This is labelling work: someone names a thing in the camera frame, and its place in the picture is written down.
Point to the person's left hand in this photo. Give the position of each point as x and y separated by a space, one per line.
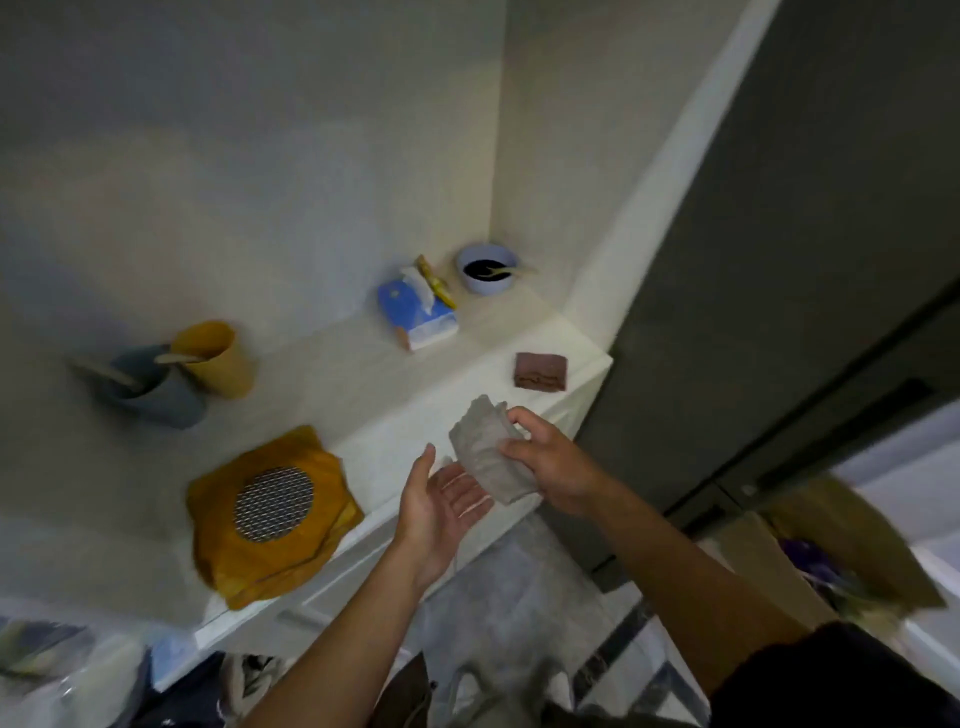
439 517

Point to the person's right hand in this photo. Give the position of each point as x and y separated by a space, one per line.
562 469

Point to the grey cleaning cloth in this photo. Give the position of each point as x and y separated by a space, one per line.
480 450

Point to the stack of yellow coasters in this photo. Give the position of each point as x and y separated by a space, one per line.
225 555

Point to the person's left forearm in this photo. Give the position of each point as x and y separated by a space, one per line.
352 652

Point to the person's right forearm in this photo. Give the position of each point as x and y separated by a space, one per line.
690 592

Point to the person's brown vest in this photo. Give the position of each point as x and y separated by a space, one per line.
401 697

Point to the person's grey trousers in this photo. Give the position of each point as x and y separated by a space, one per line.
517 697

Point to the person's black shirt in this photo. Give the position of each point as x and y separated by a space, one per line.
825 682

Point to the small brown square pad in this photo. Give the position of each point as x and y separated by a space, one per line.
540 371

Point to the small blue bowl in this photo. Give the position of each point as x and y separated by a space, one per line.
487 289

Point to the blue tissue pack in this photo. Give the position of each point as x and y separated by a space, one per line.
409 315

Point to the small pale spoon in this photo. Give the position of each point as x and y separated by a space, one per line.
517 268

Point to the open brown cardboard box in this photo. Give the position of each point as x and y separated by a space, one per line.
750 570

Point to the yellow wrapper strip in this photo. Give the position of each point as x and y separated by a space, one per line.
439 289

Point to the yellow cup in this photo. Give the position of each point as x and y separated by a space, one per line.
225 367

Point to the blue-grey cup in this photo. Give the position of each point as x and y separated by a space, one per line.
165 401

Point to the wooden spoon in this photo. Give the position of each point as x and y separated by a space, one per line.
180 358
105 372

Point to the grey refrigerator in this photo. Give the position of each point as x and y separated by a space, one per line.
787 262

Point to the black bag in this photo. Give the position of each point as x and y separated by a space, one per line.
180 701

